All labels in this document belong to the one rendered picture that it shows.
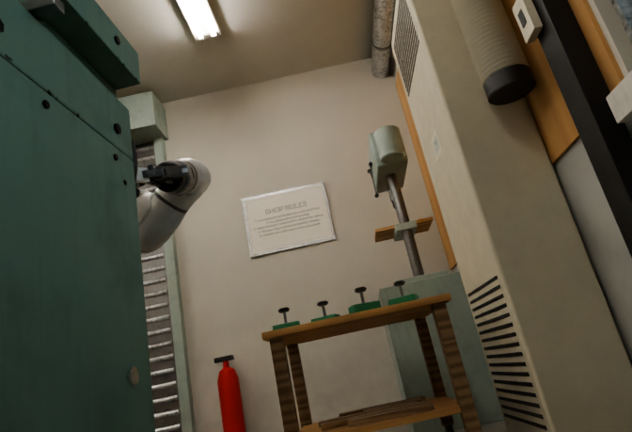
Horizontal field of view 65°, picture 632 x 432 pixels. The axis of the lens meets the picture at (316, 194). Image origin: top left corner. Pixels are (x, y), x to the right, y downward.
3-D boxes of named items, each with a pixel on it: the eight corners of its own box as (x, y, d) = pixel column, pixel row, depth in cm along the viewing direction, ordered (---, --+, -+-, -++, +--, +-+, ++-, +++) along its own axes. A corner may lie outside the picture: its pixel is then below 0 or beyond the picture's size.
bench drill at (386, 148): (493, 408, 275) (417, 153, 328) (526, 420, 217) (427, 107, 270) (407, 425, 277) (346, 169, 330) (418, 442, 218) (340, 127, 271)
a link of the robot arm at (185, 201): (209, 172, 128) (180, 214, 128) (223, 174, 143) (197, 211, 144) (175, 148, 128) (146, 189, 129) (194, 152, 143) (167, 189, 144)
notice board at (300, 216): (336, 239, 364) (323, 182, 379) (336, 238, 362) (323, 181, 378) (250, 258, 364) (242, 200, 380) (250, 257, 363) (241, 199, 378)
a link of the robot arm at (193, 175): (193, 155, 128) (185, 154, 122) (201, 190, 128) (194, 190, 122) (159, 164, 128) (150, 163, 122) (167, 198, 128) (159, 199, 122)
